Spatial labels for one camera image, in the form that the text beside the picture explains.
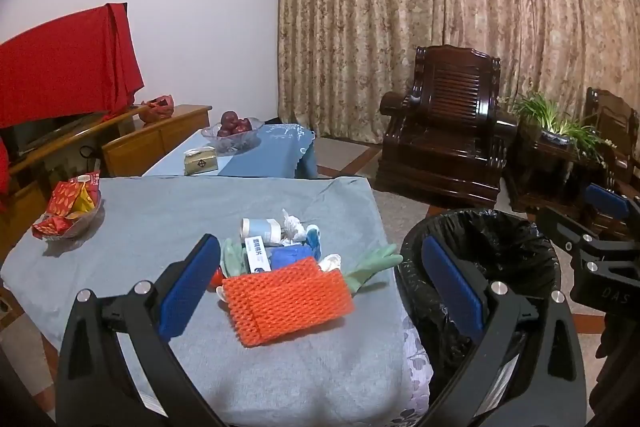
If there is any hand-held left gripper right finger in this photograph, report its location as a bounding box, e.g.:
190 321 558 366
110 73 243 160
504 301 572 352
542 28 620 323
421 234 587 427

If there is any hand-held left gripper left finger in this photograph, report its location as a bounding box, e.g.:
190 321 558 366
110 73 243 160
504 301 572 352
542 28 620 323
55 234 223 427

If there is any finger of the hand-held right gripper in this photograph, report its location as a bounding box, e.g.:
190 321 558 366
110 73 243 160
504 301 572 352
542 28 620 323
583 183 640 229
536 205 599 254

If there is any black bag lined trash bin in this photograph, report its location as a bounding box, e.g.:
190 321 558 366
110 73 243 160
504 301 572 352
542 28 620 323
395 208 561 427

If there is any white medicine box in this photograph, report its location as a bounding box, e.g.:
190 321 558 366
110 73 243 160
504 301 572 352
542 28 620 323
244 236 273 275

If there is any green rubber glove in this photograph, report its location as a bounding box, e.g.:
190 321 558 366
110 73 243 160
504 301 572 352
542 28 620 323
220 238 248 278
342 244 404 293

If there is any orange foam net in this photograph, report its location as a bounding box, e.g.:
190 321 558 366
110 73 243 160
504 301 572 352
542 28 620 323
221 257 356 348

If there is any dark wooden side table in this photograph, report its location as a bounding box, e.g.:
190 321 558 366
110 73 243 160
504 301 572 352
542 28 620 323
505 127 616 214

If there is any dark wooden armchair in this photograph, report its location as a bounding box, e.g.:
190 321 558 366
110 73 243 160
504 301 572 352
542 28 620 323
375 45 518 208
582 88 640 238

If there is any floral tablecloth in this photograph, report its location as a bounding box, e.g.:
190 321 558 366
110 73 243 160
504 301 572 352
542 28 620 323
380 317 434 427

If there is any potted green plant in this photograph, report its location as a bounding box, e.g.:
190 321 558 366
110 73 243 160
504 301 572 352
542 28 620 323
510 92 608 162

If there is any blue plastic bag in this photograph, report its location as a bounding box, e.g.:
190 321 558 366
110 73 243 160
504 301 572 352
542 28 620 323
267 244 313 270

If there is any crumpled white tissue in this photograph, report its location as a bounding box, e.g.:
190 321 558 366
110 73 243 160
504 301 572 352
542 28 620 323
280 208 307 242

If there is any glass snack bowl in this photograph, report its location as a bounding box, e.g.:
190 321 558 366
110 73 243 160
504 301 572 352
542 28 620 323
32 187 105 242

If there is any olive tissue box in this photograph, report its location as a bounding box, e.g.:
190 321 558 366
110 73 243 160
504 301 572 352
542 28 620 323
183 147 219 176

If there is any yellow snack packet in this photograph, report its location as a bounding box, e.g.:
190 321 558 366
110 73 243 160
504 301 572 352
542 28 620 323
74 187 97 214

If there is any red snack packet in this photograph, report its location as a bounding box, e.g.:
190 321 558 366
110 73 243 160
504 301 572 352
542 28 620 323
32 216 73 239
47 181 83 218

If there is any wooden television cabinet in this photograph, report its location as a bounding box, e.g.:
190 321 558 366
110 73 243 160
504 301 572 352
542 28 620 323
0 104 213 258

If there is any glass fruit bowl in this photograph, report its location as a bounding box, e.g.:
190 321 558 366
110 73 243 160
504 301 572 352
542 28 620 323
201 117 265 154

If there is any blue tablecloth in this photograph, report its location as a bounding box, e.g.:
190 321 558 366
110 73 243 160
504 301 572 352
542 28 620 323
142 123 318 180

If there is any crumpled red bag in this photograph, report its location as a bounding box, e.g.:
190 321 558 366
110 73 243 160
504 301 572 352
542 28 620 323
139 95 175 124

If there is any black television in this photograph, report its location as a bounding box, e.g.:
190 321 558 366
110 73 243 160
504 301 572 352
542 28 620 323
0 113 107 168

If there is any red cloth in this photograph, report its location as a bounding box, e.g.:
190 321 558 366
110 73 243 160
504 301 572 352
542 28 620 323
0 2 146 130

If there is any beige patterned curtain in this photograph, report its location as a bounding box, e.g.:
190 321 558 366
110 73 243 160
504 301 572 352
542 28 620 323
272 0 640 158

